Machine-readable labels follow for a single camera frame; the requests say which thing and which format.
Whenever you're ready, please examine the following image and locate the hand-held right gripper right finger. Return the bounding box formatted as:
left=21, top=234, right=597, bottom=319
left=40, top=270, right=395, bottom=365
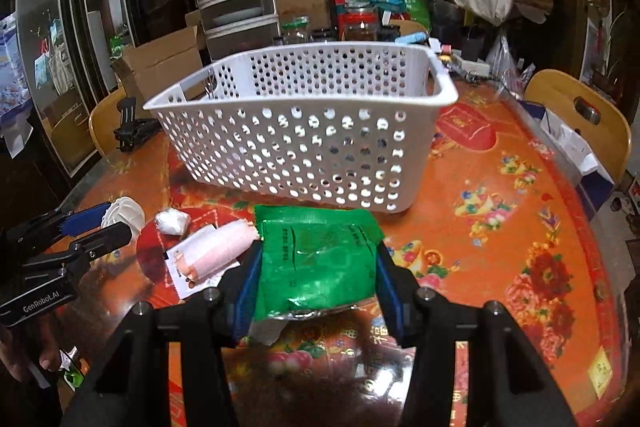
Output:
left=375, top=243, right=578, bottom=427

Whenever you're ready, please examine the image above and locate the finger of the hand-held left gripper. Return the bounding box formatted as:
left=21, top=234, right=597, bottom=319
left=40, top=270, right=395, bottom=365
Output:
left=52, top=202, right=113, bottom=240
left=67, top=223, right=135, bottom=264

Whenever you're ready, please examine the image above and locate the white open box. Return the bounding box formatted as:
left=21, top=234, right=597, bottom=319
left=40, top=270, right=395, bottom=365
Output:
left=540, top=107, right=616, bottom=188

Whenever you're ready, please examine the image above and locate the white perforated plastic basket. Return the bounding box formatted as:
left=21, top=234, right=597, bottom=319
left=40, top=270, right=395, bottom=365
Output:
left=142, top=42, right=460, bottom=214

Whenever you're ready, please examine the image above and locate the orange floral tablecloth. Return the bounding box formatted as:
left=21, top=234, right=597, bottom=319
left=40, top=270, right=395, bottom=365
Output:
left=55, top=72, right=632, bottom=427

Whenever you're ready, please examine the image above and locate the person's left hand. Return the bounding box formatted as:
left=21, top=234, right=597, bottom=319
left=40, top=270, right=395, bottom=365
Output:
left=0, top=302, right=70, bottom=384

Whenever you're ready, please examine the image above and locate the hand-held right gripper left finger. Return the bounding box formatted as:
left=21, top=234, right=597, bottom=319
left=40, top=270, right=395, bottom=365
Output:
left=65, top=239, right=264, bottom=427

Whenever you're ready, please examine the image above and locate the red lidded glass jar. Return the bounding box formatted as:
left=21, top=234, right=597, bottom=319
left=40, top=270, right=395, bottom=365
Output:
left=340, top=4, right=379, bottom=42

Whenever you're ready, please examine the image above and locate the black clamp tool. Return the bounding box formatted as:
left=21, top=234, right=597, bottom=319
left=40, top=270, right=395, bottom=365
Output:
left=112, top=97, right=162, bottom=152

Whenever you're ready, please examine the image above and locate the green foil packet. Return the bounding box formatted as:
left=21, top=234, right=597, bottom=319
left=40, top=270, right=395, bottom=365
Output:
left=252, top=204, right=385, bottom=323

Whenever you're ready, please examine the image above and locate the yellow sticky note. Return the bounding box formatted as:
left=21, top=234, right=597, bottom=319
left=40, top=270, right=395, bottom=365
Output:
left=587, top=349, right=614, bottom=400

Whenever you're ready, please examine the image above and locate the wooden chair with handle slot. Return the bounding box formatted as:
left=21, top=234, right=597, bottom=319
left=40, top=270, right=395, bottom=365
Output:
left=522, top=69, right=632, bottom=182

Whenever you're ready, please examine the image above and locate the small green and white packet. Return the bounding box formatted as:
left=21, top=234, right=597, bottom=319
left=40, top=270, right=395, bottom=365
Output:
left=59, top=348, right=87, bottom=391

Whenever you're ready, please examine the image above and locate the clear glass jar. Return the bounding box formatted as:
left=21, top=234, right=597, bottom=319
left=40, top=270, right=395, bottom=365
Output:
left=280, top=17, right=312, bottom=46

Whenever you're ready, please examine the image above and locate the open cardboard box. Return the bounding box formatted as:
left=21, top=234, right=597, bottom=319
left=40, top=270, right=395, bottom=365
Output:
left=110, top=24, right=207, bottom=108

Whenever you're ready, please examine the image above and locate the silver foil ball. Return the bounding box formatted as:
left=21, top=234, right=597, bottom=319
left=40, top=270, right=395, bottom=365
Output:
left=155, top=208, right=191, bottom=237

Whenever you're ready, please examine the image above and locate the pink and white packet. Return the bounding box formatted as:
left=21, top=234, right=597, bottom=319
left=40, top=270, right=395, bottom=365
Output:
left=172, top=221, right=258, bottom=283

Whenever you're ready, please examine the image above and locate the white printed card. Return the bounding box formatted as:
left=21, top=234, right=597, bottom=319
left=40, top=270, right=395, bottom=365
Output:
left=165, top=247, right=226, bottom=303

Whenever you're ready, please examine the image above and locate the white power strip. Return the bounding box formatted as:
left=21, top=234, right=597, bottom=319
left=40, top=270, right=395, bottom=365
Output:
left=452, top=54, right=493, bottom=78

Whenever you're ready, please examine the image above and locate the brown cardboard box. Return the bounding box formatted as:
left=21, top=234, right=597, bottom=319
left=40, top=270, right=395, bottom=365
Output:
left=275, top=0, right=332, bottom=32

